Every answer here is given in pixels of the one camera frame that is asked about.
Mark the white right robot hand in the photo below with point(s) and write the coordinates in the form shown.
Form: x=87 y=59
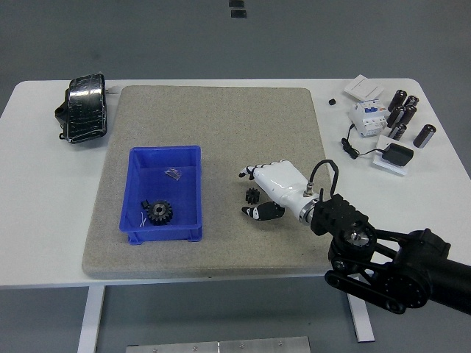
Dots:
x=281 y=180

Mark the small black gear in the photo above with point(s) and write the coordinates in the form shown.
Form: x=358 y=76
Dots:
x=251 y=195

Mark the large black gear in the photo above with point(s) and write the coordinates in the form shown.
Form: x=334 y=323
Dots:
x=164 y=217

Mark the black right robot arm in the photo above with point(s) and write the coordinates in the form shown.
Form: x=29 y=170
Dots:
x=342 y=217

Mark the blue plastic box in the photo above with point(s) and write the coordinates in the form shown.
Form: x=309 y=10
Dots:
x=176 y=191

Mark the grey-brown mat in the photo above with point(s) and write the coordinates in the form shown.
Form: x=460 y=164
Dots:
x=228 y=128

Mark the white circuit breaker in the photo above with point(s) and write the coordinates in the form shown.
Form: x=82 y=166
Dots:
x=368 y=117

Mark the clear plastic bag scrap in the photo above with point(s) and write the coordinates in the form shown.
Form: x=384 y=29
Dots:
x=173 y=174

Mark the white flat panel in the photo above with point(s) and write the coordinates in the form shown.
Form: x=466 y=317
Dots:
x=384 y=140

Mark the black power adapter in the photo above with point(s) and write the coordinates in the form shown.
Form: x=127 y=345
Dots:
x=397 y=155

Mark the dark cylindrical capacitor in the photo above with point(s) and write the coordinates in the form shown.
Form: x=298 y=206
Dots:
x=395 y=117
x=399 y=99
x=424 y=136
x=411 y=100
x=397 y=131
x=408 y=114

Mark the small black cube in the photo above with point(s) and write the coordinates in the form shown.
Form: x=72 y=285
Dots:
x=144 y=203

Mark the white table leg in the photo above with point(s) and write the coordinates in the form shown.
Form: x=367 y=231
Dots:
x=90 y=320
x=362 y=323

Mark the black floor socket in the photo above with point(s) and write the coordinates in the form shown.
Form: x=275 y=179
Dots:
x=238 y=14
x=236 y=3

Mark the grey metal plate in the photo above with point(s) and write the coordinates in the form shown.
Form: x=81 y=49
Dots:
x=217 y=345

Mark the small white plastic piece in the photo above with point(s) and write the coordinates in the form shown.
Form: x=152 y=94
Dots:
x=112 y=90

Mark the black film-wrapped device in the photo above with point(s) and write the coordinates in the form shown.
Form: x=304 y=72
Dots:
x=84 y=106

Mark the white wall switch plate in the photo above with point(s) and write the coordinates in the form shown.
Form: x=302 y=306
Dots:
x=363 y=87

